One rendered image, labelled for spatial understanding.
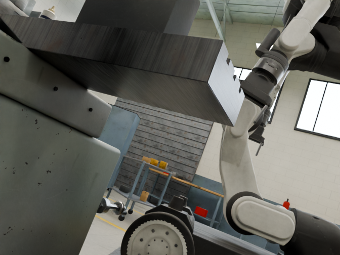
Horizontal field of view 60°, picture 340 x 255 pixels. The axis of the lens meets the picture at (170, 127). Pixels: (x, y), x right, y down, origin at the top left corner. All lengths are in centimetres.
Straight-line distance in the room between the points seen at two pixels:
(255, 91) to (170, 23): 38
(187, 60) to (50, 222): 68
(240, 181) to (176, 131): 794
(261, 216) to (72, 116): 67
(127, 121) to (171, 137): 240
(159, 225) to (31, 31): 59
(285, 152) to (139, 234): 753
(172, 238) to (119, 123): 619
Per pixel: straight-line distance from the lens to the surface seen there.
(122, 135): 690
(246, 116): 107
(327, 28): 132
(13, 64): 76
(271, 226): 105
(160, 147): 905
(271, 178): 815
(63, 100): 86
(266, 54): 97
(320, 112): 854
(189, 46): 53
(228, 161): 108
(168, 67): 53
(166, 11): 65
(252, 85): 92
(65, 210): 103
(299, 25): 101
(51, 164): 91
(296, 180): 813
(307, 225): 112
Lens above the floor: 68
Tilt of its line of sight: 10 degrees up
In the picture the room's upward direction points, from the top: 21 degrees clockwise
